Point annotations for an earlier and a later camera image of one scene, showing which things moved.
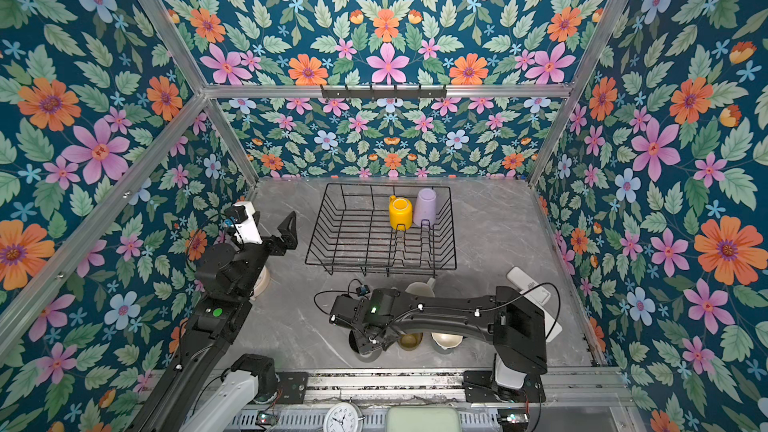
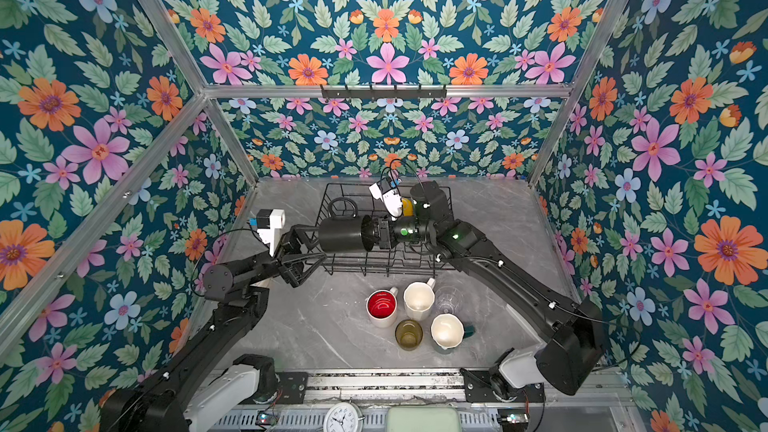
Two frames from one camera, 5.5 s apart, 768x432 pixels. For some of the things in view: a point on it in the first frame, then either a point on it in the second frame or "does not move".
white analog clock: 344,417 does not move
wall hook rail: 384,91 does not move
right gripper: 363,348 → 384,233
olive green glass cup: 410,341 does not move
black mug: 372,357 → 342,234
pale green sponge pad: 422,419 does not move
